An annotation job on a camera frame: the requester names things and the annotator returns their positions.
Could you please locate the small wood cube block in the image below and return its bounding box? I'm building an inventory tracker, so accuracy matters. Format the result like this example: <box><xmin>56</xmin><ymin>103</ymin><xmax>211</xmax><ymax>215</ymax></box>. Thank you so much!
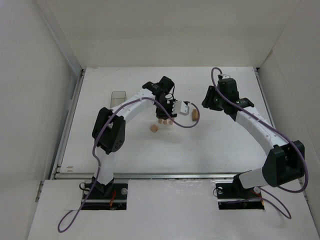
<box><xmin>150</xmin><ymin>124</ymin><xmax>159</xmax><ymax>133</ymax></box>

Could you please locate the wood block numbered twelve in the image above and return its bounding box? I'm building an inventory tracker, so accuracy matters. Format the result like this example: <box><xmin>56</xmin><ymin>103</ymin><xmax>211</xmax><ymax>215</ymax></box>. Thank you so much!
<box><xmin>191</xmin><ymin>109</ymin><xmax>200</xmax><ymax>122</ymax></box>

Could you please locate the clear plastic box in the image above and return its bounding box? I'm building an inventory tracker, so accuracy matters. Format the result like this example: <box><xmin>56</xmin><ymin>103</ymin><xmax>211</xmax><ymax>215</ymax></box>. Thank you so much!
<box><xmin>110</xmin><ymin>91</ymin><xmax>127</xmax><ymax>109</ymax></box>

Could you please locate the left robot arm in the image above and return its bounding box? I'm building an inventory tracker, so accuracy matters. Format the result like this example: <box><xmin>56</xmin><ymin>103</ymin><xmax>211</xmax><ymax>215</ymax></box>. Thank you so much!
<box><xmin>90</xmin><ymin>76</ymin><xmax>178</xmax><ymax>197</ymax></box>

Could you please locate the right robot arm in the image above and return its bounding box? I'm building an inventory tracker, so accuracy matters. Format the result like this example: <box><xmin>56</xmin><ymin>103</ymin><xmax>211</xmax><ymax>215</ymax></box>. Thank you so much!
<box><xmin>202</xmin><ymin>74</ymin><xmax>306</xmax><ymax>195</ymax></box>

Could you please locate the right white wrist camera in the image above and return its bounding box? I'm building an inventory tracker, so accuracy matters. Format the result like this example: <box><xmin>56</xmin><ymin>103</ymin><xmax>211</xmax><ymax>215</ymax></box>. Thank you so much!
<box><xmin>218</xmin><ymin>73</ymin><xmax>230</xmax><ymax>80</ymax></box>

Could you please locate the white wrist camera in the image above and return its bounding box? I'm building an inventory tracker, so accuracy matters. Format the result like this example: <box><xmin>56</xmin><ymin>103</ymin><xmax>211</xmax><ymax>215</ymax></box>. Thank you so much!
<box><xmin>172</xmin><ymin>100</ymin><xmax>190</xmax><ymax>116</ymax></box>
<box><xmin>218</xmin><ymin>73</ymin><xmax>230</xmax><ymax>80</ymax></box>

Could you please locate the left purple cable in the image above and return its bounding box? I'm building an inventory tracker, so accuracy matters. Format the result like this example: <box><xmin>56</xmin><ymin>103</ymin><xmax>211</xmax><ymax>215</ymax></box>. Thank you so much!
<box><xmin>57</xmin><ymin>97</ymin><xmax>200</xmax><ymax>232</ymax></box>

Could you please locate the purple cable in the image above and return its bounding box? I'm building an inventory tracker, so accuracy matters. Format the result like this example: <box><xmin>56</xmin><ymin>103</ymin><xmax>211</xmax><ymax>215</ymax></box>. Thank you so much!
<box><xmin>211</xmin><ymin>67</ymin><xmax>310</xmax><ymax>220</ymax></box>
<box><xmin>57</xmin><ymin>97</ymin><xmax>200</xmax><ymax>232</ymax></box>

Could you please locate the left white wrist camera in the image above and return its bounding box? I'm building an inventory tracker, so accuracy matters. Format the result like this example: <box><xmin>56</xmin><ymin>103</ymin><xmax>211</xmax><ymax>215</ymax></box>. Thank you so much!
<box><xmin>172</xmin><ymin>100</ymin><xmax>190</xmax><ymax>116</ymax></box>

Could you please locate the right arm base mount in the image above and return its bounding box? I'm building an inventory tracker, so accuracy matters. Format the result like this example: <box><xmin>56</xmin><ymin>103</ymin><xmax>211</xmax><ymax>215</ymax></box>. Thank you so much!
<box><xmin>213</xmin><ymin>182</ymin><xmax>265</xmax><ymax>210</ymax></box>

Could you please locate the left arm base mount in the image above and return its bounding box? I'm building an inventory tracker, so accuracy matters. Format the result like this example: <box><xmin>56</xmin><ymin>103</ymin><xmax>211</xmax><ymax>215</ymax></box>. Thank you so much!
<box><xmin>81</xmin><ymin>182</ymin><xmax>128</xmax><ymax>211</ymax></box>

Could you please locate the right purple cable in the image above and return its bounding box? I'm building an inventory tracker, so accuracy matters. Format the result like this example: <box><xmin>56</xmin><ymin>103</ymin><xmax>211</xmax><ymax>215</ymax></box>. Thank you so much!
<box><xmin>211</xmin><ymin>67</ymin><xmax>310</xmax><ymax>220</ymax></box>

